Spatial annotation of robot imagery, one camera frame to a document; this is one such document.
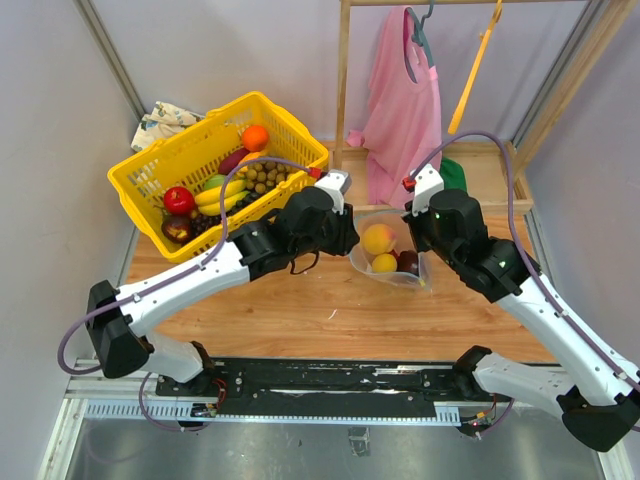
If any right aluminium frame post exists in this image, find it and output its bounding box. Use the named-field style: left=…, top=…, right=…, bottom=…
left=511, top=0, right=607, bottom=148

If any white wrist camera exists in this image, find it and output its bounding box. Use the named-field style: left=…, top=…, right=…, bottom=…
left=315, top=169, right=352, bottom=215
left=402, top=163, right=444, bottom=216

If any clear zip top bag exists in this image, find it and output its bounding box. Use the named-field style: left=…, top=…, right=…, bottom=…
left=349, top=210, right=432, bottom=291

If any yellow clothes hanger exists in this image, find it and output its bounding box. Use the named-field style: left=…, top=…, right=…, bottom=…
left=447, top=0, right=503, bottom=135

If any peach coloured fruit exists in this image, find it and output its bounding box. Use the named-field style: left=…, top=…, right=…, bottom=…
left=361, top=223, right=397, bottom=256

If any green fruit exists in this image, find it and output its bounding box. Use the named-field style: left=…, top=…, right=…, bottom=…
left=203, top=174, right=227, bottom=191

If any green cloth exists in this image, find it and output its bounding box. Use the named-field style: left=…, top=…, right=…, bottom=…
left=439, top=156, right=468, bottom=192

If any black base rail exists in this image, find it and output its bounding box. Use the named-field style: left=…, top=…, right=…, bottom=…
left=152, top=357, right=494, bottom=425

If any yellow banana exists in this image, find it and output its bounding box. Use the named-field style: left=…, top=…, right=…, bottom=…
left=195, top=179, right=249, bottom=216

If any aluminium frame post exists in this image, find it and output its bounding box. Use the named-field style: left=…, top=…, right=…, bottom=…
left=73, top=0, right=145, bottom=118
left=511, top=0, right=607, bottom=148

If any yellow plastic basket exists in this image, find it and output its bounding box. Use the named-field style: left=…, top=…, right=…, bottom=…
left=108, top=91, right=329, bottom=263

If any left aluminium frame post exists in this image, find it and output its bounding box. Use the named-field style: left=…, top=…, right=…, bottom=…
left=73, top=0, right=145, bottom=118

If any wooden clothes rack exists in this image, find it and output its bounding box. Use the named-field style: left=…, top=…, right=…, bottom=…
left=326, top=1, right=637, bottom=216

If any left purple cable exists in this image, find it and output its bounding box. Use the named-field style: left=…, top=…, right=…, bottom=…
left=57, top=156, right=321, bottom=376

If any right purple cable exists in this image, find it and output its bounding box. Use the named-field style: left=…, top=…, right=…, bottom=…
left=412, top=131, right=640, bottom=432

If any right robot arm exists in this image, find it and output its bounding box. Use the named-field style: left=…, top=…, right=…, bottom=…
left=403, top=189, right=639, bottom=452

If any patterned cloth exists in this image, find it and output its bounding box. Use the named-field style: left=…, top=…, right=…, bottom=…
left=131, top=101, right=205, bottom=152

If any bright red apple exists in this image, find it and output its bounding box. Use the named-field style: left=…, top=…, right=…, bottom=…
left=163, top=186, right=196, bottom=215

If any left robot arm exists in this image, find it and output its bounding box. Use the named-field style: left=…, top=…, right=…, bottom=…
left=87, top=187, right=359, bottom=396

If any purple cable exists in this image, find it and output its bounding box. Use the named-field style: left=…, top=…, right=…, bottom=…
left=57, top=156, right=321, bottom=376
left=412, top=131, right=640, bottom=432

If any purple sweet potato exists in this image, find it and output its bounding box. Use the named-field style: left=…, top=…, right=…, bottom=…
left=218, top=148, right=250, bottom=175

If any brown longan bunch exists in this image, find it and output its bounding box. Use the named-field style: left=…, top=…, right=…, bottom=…
left=244, top=161, right=293, bottom=195

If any orange fruit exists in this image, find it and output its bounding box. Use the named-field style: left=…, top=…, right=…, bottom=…
left=241, top=125, right=270, bottom=152

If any dark grape bunch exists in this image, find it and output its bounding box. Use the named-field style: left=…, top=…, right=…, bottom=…
left=192, top=190, right=262, bottom=235

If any yellow lemon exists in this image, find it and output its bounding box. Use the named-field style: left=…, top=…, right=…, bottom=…
left=371, top=253, right=397, bottom=274

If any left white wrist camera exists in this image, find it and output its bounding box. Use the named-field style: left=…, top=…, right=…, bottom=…
left=315, top=169, right=352, bottom=215

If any teal clothes hanger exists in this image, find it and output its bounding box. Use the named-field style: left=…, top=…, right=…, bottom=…
left=403, top=1, right=435, bottom=84

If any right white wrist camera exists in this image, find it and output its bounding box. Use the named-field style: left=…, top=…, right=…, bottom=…
left=402, top=163, right=444, bottom=216

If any pink shirt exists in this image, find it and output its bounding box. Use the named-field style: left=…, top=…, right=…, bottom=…
left=347, top=6, right=442, bottom=208

